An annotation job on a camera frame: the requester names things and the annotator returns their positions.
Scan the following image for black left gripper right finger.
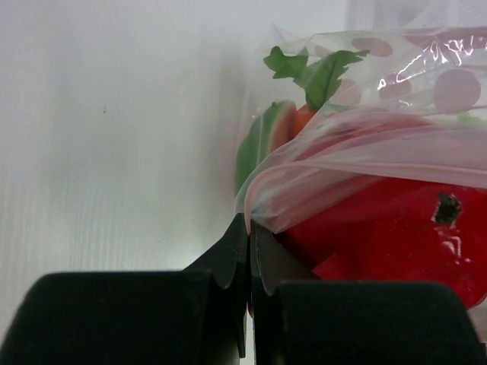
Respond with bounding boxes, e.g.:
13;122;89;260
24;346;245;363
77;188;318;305
249;224;486;364

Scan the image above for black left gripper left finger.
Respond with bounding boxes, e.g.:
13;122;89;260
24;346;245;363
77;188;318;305
1;214;248;364

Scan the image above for red fake food piece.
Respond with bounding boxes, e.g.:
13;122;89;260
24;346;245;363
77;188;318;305
279;178;486;308

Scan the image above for clear zip top bag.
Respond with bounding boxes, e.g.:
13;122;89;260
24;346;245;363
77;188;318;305
234;27;486;233

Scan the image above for fake watermelon slice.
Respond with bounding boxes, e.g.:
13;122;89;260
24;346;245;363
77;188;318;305
234;100;297;195

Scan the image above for orange fake carrot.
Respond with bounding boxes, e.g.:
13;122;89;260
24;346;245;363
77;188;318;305
263;46;369;138

